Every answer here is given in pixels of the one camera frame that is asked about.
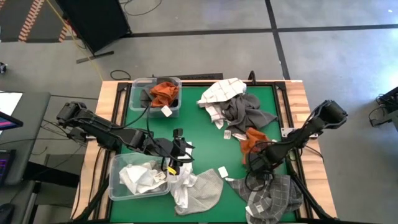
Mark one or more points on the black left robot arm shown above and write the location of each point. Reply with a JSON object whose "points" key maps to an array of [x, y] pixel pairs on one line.
{"points": [[99, 130]]}

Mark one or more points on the clear plastic bin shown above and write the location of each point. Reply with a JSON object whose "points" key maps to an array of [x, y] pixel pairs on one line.
{"points": [[134, 93], [115, 186]]}

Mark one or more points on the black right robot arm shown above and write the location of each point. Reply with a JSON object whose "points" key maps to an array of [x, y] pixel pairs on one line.
{"points": [[311, 127]]}

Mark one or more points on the grey desk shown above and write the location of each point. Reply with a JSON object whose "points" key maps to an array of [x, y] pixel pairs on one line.
{"points": [[34, 124]]}

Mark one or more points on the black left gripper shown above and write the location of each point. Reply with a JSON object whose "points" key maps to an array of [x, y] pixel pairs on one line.
{"points": [[161, 147]]}

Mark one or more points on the black power strip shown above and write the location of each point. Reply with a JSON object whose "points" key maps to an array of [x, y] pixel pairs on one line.
{"points": [[202, 76]]}

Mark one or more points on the dark floor mat orange stripes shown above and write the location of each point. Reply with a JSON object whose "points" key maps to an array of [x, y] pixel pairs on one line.
{"points": [[9, 21]]}

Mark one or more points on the black clamp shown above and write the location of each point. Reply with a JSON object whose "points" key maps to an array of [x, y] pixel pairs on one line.
{"points": [[252, 77]]}

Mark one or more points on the dark grey terry towel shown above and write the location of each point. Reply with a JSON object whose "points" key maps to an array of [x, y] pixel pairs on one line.
{"points": [[245, 115]]}

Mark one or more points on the light grey towel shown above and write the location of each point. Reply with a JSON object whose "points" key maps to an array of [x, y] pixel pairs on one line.
{"points": [[152, 165]]}

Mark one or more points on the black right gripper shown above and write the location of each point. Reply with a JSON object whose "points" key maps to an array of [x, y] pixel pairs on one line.
{"points": [[261, 161]]}

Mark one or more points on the black partition panel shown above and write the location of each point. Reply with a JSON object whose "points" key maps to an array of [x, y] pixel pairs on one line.
{"points": [[93, 21]]}

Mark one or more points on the white plain towel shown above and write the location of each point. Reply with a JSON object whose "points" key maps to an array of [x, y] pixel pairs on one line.
{"points": [[182, 193], [136, 179]]}

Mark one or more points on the silver metal bracket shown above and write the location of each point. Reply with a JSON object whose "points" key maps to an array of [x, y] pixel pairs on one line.
{"points": [[286, 132]]}

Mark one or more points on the white flat panel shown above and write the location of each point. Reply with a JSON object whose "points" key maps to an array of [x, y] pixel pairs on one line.
{"points": [[9, 101]]}

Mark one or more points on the grey and cream garment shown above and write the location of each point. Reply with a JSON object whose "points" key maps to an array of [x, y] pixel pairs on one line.
{"points": [[222, 90]]}

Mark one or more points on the light waffle weave towel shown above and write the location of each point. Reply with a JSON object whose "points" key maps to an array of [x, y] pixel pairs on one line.
{"points": [[202, 193]]}

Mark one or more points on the black table frame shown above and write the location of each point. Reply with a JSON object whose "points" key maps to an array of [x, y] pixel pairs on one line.
{"points": [[192, 84]]}

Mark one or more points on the dark grey ribbed towel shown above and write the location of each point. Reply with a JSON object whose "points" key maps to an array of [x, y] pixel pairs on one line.
{"points": [[146, 96]]}

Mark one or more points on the orange towel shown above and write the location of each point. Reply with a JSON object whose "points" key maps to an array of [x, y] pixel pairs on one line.
{"points": [[163, 91], [253, 140]]}

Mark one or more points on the monitor with pink screen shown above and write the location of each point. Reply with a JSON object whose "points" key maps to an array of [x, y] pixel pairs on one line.
{"points": [[9, 123]]}

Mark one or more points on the grey towel white plaid lines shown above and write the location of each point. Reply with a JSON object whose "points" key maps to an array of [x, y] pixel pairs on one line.
{"points": [[273, 199]]}

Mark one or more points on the small dark floor object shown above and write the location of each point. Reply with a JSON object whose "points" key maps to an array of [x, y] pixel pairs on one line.
{"points": [[2, 68]]}

